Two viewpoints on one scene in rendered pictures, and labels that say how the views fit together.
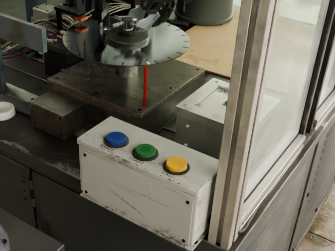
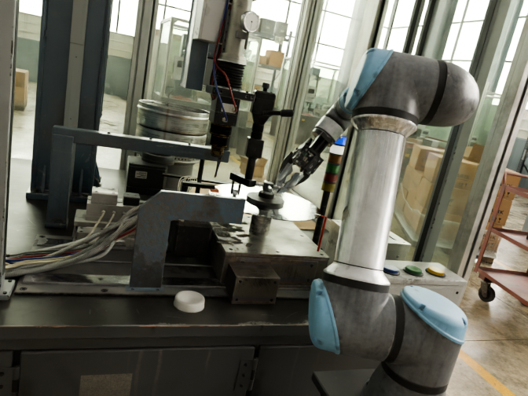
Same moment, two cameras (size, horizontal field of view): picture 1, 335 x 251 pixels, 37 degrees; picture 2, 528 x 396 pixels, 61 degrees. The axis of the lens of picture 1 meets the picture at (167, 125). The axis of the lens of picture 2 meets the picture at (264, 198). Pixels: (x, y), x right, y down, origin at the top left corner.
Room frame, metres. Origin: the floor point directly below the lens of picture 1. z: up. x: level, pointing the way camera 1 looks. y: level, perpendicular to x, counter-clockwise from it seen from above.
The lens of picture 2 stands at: (0.44, 1.11, 1.27)
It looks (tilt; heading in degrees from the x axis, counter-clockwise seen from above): 14 degrees down; 308
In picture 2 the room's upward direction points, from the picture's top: 11 degrees clockwise
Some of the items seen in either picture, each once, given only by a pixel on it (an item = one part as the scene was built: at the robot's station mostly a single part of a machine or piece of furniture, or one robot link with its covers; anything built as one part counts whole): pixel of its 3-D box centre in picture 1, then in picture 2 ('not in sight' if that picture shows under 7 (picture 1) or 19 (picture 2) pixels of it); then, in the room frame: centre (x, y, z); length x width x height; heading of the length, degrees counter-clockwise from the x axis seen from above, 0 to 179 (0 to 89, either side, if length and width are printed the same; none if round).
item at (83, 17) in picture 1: (70, 21); (199, 195); (1.31, 0.29, 0.95); 0.10 x 0.03 x 0.07; 59
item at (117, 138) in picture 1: (116, 141); (389, 270); (0.81, 0.10, 0.90); 0.04 x 0.04 x 0.02
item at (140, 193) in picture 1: (148, 180); (401, 295); (0.79, 0.03, 0.82); 0.28 x 0.11 x 0.15; 59
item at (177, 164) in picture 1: (176, 166); (435, 273); (0.74, -0.02, 0.90); 0.04 x 0.04 x 0.02
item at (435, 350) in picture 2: not in sight; (422, 331); (0.63, 0.35, 0.91); 0.13 x 0.12 x 0.14; 39
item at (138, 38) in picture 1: (127, 33); (265, 196); (1.21, 0.12, 0.96); 0.11 x 0.11 x 0.03
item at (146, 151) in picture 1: (145, 153); (412, 272); (0.77, 0.04, 0.90); 0.04 x 0.04 x 0.02
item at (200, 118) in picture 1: (225, 131); (363, 254); (0.99, -0.14, 0.82); 0.18 x 0.18 x 0.15; 59
